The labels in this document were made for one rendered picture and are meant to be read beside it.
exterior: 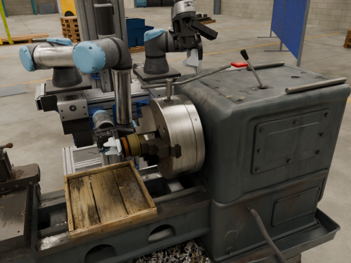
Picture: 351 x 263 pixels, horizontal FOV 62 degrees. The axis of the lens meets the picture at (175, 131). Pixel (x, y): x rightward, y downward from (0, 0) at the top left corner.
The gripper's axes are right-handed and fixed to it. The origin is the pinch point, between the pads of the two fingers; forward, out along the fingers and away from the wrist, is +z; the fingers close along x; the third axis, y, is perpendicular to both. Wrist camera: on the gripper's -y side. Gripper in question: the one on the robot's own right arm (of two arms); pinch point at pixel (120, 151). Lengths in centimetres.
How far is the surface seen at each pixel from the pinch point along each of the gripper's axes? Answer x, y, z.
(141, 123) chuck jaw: 6.3, -10.0, -6.3
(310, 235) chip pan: -55, -79, 20
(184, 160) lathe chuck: -2.1, -19.5, 12.2
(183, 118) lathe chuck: 11.4, -21.9, 6.8
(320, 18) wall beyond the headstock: -85, -922, -809
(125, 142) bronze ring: 2.6, -2.2, -1.0
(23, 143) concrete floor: -106, 76, -252
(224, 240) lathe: -43, -35, 17
